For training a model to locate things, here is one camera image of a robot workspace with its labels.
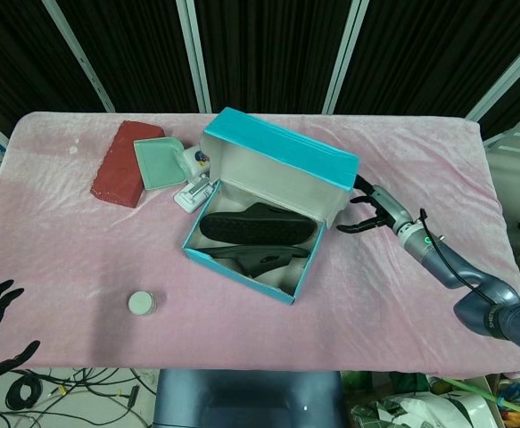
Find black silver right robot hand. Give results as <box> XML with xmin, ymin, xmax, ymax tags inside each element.
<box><xmin>335</xmin><ymin>174</ymin><xmax>417</xmax><ymax>235</ymax></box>

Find turquoise shoe box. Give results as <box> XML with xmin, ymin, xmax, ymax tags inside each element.
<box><xmin>181</xmin><ymin>106</ymin><xmax>359</xmax><ymax>308</ymax></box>

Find black shoe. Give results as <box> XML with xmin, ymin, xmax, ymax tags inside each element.
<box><xmin>203</xmin><ymin>243</ymin><xmax>310</xmax><ymax>281</ymax></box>
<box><xmin>199</xmin><ymin>202</ymin><xmax>318</xmax><ymax>247</ymax></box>

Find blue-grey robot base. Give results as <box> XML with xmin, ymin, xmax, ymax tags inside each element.
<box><xmin>153</xmin><ymin>368</ymin><xmax>346</xmax><ymax>428</ymax></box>

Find pink velvet tablecloth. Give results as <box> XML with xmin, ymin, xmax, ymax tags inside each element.
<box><xmin>0</xmin><ymin>111</ymin><xmax>520</xmax><ymax>379</ymax></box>

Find small round white jar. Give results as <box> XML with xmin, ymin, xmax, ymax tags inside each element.
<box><xmin>128</xmin><ymin>289</ymin><xmax>159</xmax><ymax>317</ymax></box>

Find green white plastic bags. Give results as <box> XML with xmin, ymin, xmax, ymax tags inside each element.
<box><xmin>343</xmin><ymin>372</ymin><xmax>520</xmax><ymax>428</ymax></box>

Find white cartoon print packet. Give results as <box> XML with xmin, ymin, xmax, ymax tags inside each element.
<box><xmin>183</xmin><ymin>144</ymin><xmax>211</xmax><ymax>173</ymax></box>

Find black curtain backdrop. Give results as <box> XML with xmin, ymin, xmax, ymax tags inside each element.
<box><xmin>0</xmin><ymin>0</ymin><xmax>520</xmax><ymax>139</ymax></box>

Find red brick block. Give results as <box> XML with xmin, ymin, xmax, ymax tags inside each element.
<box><xmin>89</xmin><ymin>120</ymin><xmax>166</xmax><ymax>209</ymax></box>

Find mint green square plate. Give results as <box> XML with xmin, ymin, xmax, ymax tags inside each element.
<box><xmin>133</xmin><ymin>136</ymin><xmax>188</xmax><ymax>193</ymax></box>

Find black floor cable tangle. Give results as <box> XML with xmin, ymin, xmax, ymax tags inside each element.
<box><xmin>0</xmin><ymin>367</ymin><xmax>158</xmax><ymax>428</ymax></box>

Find white aluminium frame post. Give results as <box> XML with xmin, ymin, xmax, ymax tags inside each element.
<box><xmin>320</xmin><ymin>0</ymin><xmax>371</xmax><ymax>115</ymax></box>
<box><xmin>464</xmin><ymin>0</ymin><xmax>520</xmax><ymax>124</ymax></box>
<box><xmin>40</xmin><ymin>0</ymin><xmax>118</xmax><ymax>112</ymax></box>
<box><xmin>174</xmin><ymin>0</ymin><xmax>214</xmax><ymax>113</ymax></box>

